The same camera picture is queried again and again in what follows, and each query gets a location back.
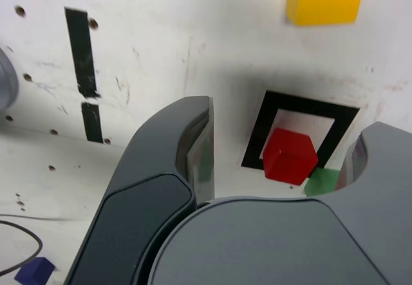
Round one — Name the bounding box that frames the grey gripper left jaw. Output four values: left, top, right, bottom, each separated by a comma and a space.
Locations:
66, 95, 216, 285

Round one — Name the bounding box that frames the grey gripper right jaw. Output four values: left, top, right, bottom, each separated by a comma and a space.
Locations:
141, 121, 412, 285

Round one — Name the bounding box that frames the green cube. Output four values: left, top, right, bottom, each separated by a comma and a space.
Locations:
303, 167, 342, 199

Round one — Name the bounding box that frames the red cube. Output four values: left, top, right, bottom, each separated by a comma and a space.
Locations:
262, 127, 319, 186

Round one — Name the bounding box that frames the yellow cube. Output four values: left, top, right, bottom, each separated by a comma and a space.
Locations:
285, 0, 368, 27

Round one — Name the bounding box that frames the black tape square outline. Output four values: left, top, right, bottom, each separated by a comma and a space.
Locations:
240, 89, 361, 174

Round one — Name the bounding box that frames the dark blue cube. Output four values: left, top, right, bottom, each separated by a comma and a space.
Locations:
14, 256, 57, 285

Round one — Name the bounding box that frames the black tape strip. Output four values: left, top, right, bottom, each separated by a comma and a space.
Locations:
64, 6, 105, 145

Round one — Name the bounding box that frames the black cable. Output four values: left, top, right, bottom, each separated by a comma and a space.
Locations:
0, 214, 44, 275

